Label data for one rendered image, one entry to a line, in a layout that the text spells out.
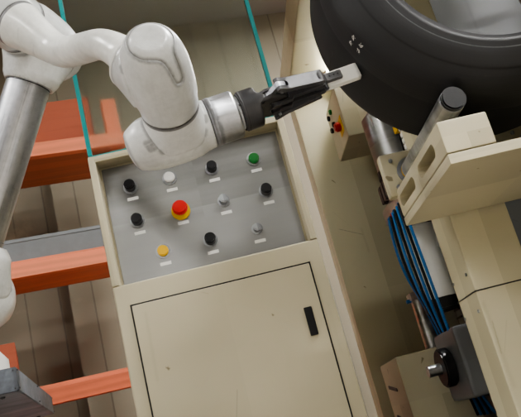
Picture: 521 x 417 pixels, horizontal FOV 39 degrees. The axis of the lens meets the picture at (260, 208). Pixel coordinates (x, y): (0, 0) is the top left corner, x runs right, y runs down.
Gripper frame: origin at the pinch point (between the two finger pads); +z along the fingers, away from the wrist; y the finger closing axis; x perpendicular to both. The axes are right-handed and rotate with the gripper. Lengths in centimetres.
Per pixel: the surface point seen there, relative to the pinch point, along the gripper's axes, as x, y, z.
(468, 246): 34.5, 27.1, 17.9
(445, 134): 20.5, -9.8, 8.8
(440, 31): 3.7, -12.3, 15.3
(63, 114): -152, 263, -74
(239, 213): -2, 69, -20
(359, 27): -3.8, -8.7, 4.1
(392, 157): 10.9, 24.8, 10.6
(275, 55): -212, 396, 86
